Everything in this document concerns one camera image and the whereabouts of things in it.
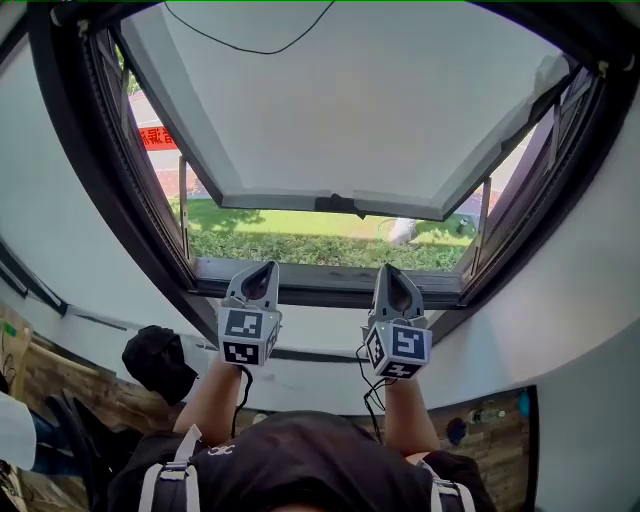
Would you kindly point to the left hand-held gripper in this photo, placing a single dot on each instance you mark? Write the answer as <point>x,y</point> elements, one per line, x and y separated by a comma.
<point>242,335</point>

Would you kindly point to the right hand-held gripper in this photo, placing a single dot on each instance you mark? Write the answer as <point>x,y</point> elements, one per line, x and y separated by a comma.
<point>400,347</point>

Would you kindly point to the person's left forearm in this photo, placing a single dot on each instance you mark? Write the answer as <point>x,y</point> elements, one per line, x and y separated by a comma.
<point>210,400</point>

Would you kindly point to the person's right forearm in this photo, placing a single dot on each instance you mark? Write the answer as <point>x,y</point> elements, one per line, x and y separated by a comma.
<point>407,415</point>

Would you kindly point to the frosted glass window sash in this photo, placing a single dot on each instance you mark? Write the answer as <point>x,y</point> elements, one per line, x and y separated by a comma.
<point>350,100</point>

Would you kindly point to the black bag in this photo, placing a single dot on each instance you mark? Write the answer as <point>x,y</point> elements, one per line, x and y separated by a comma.
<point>157,360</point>

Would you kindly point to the person's left white shoe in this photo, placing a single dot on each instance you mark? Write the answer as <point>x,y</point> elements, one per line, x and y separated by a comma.
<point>260,418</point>

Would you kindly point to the clear water bottle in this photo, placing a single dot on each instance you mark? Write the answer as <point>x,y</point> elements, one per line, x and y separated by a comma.
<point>482,415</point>

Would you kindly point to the dark blue small object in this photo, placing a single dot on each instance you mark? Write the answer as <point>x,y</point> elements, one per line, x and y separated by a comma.
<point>456,431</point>

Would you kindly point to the teal capped container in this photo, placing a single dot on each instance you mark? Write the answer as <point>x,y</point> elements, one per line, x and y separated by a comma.
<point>523,404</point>

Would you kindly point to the red outdoor banner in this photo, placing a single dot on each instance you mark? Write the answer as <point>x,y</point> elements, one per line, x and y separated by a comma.
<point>155,137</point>

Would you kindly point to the person's black clothing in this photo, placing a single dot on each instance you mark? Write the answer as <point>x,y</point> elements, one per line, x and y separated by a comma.
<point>310,460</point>

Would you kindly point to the black office chair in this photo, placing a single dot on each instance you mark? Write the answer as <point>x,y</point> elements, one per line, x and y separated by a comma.
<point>80,435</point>

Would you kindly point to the small wooden table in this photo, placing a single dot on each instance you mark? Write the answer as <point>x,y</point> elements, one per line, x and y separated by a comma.
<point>20,350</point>

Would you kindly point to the dark window frame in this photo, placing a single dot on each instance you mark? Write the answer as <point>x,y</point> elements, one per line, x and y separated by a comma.
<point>115,175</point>

